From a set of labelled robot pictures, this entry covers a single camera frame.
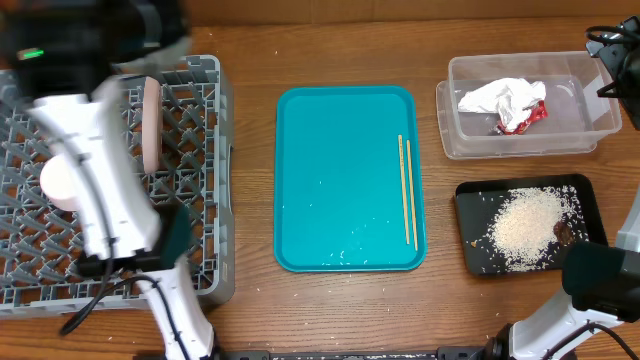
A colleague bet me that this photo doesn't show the red snack wrapper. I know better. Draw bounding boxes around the red snack wrapper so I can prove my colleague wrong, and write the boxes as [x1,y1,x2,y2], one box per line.
[496,100,548,135]

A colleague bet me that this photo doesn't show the large pink plate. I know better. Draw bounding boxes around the large pink plate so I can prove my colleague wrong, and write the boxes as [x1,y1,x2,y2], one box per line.
[141,77,163,174]

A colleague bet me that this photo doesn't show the white napkin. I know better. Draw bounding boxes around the white napkin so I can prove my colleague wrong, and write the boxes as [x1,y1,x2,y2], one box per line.
[457,78,547,131]

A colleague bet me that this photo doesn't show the small pink bowl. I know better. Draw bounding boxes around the small pink bowl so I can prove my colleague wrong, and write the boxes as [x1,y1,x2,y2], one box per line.
[40,155,79,212]

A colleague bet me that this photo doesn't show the brown food scrap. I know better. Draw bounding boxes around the brown food scrap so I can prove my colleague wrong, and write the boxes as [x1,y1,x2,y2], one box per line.
[553,222,575,246]

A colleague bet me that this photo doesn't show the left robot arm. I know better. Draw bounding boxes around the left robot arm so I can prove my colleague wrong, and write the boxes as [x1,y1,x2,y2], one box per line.
[1,0,216,359]

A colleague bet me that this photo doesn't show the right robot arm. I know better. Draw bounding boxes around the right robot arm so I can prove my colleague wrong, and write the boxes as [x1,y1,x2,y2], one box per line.
[470,35,639,359]

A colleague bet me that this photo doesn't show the clear plastic waste bin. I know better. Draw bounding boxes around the clear plastic waste bin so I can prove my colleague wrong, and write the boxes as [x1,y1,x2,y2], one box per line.
[436,51,622,160]

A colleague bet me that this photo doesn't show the black rectangular tray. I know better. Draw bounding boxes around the black rectangular tray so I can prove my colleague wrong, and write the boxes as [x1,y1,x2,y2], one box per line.
[454,174,608,277]

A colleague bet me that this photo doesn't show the grey plastic dish rack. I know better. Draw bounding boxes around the grey plastic dish rack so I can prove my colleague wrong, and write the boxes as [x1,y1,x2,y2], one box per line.
[1,55,235,319]

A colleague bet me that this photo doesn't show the scattered rice grains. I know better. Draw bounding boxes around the scattered rice grains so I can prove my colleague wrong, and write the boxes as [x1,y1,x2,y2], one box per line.
[456,185,590,276]

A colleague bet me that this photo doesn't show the teal plastic serving tray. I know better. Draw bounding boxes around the teal plastic serving tray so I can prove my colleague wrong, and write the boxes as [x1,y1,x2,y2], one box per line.
[273,85,428,273]

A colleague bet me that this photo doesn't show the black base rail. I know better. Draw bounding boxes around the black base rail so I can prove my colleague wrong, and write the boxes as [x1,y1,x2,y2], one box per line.
[214,346,485,360]

